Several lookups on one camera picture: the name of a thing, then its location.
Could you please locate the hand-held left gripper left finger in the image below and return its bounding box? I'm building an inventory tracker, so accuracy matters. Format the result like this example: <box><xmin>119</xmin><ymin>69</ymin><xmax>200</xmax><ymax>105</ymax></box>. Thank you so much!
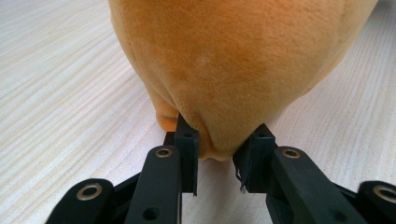
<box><xmin>124</xmin><ymin>113</ymin><xmax>200</xmax><ymax>224</ymax></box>

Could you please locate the orange plush toy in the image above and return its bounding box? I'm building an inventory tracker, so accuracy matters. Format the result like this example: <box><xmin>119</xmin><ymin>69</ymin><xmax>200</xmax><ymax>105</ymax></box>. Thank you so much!
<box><xmin>107</xmin><ymin>0</ymin><xmax>379</xmax><ymax>162</ymax></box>

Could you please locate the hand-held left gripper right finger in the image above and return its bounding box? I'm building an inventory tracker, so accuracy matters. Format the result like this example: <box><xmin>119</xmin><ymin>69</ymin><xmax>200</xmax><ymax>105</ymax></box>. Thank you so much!
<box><xmin>233</xmin><ymin>123</ymin><xmax>369</xmax><ymax>224</ymax></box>

